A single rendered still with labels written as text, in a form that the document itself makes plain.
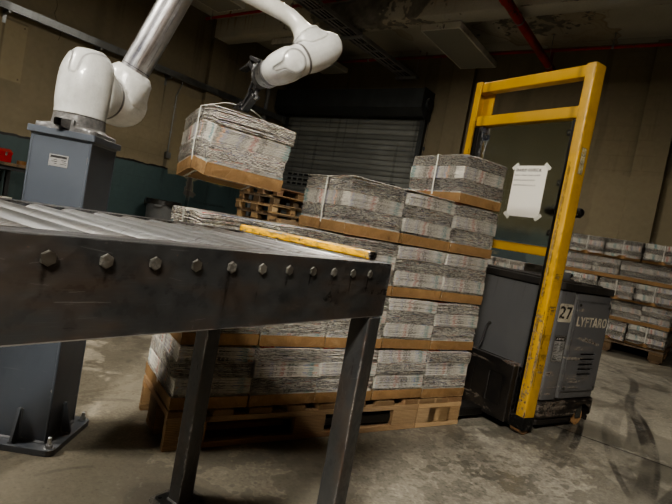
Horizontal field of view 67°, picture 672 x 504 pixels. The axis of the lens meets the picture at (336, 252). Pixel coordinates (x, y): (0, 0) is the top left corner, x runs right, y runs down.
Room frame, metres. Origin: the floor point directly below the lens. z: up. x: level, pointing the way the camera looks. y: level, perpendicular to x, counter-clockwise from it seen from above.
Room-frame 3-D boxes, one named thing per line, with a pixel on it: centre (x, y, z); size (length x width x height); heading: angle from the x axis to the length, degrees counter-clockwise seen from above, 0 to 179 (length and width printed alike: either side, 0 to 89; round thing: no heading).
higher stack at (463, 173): (2.54, -0.52, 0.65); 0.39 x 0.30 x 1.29; 33
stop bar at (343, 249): (1.28, 0.09, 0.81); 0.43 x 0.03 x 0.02; 55
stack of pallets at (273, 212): (8.92, 1.13, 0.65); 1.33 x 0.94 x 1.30; 149
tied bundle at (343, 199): (2.22, -0.03, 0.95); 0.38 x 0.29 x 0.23; 34
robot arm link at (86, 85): (1.65, 0.89, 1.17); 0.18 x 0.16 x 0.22; 176
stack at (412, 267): (2.14, 0.08, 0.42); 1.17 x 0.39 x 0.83; 123
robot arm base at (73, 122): (1.62, 0.89, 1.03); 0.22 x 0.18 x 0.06; 2
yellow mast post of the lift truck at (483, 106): (3.05, -0.71, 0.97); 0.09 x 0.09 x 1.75; 33
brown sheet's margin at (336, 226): (2.21, -0.03, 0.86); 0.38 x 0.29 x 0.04; 34
